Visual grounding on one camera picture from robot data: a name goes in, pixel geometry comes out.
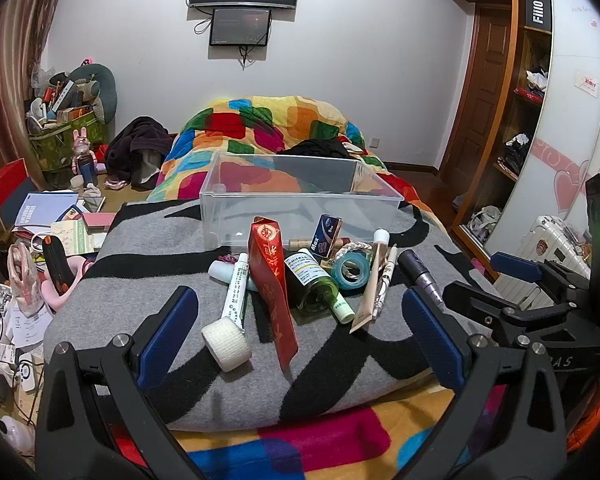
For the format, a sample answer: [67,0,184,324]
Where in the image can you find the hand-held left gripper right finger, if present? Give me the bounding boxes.
[402,287,568,480]

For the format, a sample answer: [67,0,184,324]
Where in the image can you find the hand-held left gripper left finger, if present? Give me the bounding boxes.
[35,285,216,480]

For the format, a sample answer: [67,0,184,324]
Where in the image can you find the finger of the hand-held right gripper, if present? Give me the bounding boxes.
[490,251,593,295]
[441,280,571,333]

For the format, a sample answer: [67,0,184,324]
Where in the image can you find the black silver pen tool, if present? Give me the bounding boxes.
[397,249,447,312]

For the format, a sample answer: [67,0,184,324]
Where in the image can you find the white bandage roll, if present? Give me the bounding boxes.
[201,317,252,373]

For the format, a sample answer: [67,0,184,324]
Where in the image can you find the patterned pen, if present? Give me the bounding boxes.
[372,244,399,319]

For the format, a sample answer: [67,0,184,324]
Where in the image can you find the pale tube with white cap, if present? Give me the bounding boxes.
[349,229,391,335]

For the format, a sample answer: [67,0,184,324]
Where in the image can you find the white ointment tube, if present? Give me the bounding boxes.
[220,252,251,332]

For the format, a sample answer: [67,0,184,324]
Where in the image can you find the pale teal bottle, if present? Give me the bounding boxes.
[208,260,241,286]

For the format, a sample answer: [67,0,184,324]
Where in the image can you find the small white green tube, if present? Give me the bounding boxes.
[330,294,356,324]

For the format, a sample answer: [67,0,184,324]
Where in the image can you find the blue tape roll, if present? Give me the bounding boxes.
[331,249,372,292]

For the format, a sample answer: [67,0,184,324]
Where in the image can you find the red gold envelope packet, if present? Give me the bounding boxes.
[247,216,299,368]

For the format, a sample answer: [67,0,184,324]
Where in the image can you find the wooden stamp block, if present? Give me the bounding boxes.
[320,236,352,267]

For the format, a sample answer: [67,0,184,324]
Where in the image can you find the green glass bottle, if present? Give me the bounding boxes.
[285,249,341,312]

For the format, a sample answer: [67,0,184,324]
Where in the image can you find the small blue box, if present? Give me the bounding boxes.
[312,214,344,261]

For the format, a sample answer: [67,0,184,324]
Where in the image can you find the clear plastic bin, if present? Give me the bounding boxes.
[199,152,403,249]

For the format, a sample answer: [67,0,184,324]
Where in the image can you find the white suitcase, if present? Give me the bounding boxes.
[526,215,592,272]

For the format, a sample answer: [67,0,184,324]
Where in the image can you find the white handbag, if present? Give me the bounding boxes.
[467,205,504,241]

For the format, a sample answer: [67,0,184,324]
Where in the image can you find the grey black blanket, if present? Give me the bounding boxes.
[42,199,501,433]

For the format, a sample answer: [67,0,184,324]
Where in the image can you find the black orange device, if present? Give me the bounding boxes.
[42,235,77,297]

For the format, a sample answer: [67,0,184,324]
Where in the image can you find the white sliding wardrobe door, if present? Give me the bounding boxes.
[482,0,600,281]

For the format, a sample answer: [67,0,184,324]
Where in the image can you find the pink bag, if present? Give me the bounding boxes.
[7,243,44,312]

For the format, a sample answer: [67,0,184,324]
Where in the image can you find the wooden wardrobe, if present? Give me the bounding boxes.
[422,0,566,281]

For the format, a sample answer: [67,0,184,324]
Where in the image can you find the blue paper booklet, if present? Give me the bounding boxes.
[13,191,80,229]

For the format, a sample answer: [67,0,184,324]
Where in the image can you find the dark blue flask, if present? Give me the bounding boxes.
[77,156,99,187]

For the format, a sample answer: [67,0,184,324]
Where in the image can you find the wooden door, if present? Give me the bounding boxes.
[439,4,512,177]

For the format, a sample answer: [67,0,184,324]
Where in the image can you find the dark garment pile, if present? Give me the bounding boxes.
[104,116,172,191]

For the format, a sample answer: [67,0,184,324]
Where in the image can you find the pink rabbit toy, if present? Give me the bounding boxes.
[71,128,99,171]

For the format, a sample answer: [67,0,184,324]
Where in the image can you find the green storage box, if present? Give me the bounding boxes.
[28,109,107,172]

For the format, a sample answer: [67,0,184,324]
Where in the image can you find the black clothing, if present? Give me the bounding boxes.
[275,138,352,159]

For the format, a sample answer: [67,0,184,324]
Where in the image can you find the red box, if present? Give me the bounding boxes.
[0,158,29,217]

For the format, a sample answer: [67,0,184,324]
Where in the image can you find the colourful patchwork quilt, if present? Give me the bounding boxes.
[107,95,511,480]

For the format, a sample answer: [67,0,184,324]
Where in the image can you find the grey neck pillow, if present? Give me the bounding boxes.
[65,63,119,124]

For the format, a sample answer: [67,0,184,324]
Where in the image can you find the black printed box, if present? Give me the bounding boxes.
[524,0,552,29]

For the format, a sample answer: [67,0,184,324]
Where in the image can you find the striped curtain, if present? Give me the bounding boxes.
[0,0,71,196]

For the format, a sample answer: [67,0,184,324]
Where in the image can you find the small wall monitor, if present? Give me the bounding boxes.
[209,7,273,47]

